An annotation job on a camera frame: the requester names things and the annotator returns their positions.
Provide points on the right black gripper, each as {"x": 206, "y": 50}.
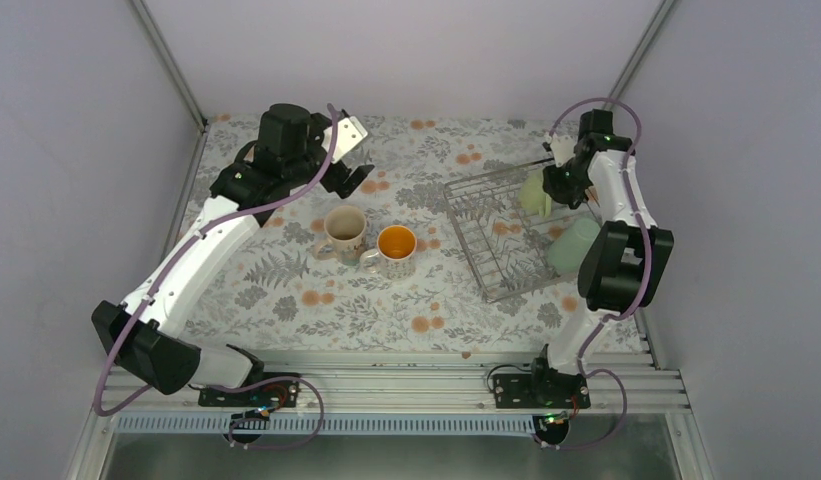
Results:
{"x": 556, "y": 188}

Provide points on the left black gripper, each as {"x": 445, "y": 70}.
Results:
{"x": 344, "y": 189}

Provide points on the light green mug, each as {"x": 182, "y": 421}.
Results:
{"x": 533, "y": 198}

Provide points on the beige pineapple mug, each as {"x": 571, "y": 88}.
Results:
{"x": 345, "y": 229}

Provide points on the metal wire dish rack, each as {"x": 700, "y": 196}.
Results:
{"x": 504, "y": 244}

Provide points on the white iridescent patterned mug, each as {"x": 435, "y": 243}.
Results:
{"x": 393, "y": 255}

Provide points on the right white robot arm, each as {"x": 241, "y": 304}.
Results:
{"x": 625, "y": 260}

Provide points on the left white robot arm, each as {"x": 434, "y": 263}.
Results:
{"x": 294, "y": 151}

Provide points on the mint green tumbler cup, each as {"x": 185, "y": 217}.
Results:
{"x": 566, "y": 253}

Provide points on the floral tablecloth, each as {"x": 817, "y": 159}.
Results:
{"x": 274, "y": 295}

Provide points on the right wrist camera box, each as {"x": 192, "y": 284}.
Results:
{"x": 561, "y": 147}

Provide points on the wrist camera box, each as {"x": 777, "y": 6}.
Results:
{"x": 347, "y": 136}
{"x": 561, "y": 147}

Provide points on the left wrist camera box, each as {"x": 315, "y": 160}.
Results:
{"x": 347, "y": 136}

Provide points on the left corner aluminium post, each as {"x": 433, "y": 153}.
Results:
{"x": 164, "y": 54}

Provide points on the corner aluminium post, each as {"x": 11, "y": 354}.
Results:
{"x": 647, "y": 40}
{"x": 164, "y": 54}

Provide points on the right corner aluminium post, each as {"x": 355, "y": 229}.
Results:
{"x": 647, "y": 40}

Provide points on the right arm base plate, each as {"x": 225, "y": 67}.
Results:
{"x": 522, "y": 391}

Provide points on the aluminium rail frame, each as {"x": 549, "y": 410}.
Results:
{"x": 454, "y": 382}

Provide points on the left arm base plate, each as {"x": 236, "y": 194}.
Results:
{"x": 280, "y": 393}

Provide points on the grey slotted cable duct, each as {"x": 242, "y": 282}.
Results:
{"x": 331, "y": 424}

